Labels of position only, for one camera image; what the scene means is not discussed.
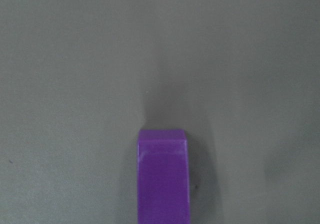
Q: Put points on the purple trapezoid block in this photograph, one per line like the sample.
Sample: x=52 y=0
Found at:
x=163 y=177

